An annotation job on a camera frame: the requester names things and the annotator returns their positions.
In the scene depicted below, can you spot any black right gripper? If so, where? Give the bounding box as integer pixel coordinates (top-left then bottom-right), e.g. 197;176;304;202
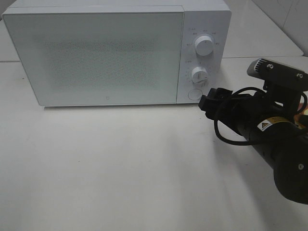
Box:
198;88;301;135

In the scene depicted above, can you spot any round white door button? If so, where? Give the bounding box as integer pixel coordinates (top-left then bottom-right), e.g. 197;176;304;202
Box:
188;89;203;101

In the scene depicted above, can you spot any bread and lettuce sandwich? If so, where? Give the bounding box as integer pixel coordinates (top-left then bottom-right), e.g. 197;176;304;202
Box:
294;105;308;129

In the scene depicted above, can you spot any white microwave door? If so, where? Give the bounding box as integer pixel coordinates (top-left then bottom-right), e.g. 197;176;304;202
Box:
4;13;183;106

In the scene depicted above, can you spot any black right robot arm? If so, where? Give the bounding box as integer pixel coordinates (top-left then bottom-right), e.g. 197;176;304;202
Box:
198;87;308;205

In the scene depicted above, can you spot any lower white dial knob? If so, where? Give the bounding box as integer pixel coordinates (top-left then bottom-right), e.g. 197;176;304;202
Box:
191;67;208;84

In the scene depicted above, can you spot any white dial knob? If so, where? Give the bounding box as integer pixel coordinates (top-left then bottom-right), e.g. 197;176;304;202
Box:
194;35;214;56
191;67;208;84

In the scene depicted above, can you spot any upper white dial knob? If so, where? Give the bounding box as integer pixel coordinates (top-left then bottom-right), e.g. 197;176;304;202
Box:
194;35;214;56

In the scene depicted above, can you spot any white rear table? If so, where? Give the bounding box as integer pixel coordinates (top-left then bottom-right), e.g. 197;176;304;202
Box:
223;0;303;58

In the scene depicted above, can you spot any white microwave oven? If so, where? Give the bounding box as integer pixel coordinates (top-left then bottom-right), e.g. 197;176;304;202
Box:
2;0;231;106

